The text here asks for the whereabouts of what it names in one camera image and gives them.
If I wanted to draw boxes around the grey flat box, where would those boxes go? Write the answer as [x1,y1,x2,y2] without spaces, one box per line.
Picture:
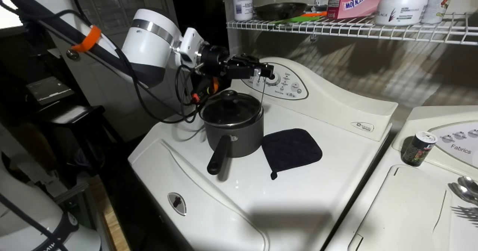
[25,76,75,106]

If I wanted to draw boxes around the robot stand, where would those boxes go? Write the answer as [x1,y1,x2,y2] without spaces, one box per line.
[56,174,132,251]

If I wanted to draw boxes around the dark spice shaker white cap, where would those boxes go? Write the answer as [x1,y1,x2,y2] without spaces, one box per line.
[401,131,438,167]

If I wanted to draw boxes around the white wire shelf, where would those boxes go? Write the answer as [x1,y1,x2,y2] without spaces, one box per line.
[226,12,478,46]

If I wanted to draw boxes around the dark blue pot holder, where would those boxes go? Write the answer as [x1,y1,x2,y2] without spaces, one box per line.
[261,128,323,180]

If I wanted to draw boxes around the white dryer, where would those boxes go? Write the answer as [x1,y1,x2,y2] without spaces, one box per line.
[324,105,478,251]

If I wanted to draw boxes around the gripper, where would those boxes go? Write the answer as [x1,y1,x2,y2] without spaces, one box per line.
[201,44,275,81]

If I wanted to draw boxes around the glass pot lid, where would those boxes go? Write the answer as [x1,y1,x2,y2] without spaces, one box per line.
[202,90,262,127]

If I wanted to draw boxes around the black frying pan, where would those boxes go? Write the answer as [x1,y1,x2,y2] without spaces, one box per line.
[254,2,308,21]

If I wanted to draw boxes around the black side table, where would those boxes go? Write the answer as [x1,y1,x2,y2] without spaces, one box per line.
[35,105,125,177]

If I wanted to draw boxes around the white jar with dark lid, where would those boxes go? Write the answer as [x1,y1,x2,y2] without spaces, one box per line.
[375,0,432,27]

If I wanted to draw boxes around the white door with window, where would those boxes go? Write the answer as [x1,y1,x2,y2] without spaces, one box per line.
[47,0,179,141]

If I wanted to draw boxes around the white washing machine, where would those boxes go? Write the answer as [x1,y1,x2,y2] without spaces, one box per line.
[128,57,398,251]

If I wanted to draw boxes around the white canister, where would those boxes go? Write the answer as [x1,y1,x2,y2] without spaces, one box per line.
[420,0,458,24]

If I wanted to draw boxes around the grey pot with black handle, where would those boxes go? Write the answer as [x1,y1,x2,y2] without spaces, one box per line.
[202,90,264,176]

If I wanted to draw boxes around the white plastic bottle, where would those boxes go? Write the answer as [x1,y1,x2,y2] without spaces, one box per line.
[231,0,254,22]

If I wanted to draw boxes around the green utensil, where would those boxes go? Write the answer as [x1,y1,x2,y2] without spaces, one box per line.
[274,16,326,24]

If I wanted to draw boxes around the silver fork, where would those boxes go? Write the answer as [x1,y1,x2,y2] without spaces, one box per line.
[451,205,478,227]

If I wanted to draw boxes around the silver spoon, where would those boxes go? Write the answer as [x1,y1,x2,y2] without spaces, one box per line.
[448,183,478,207]
[458,176,478,198]

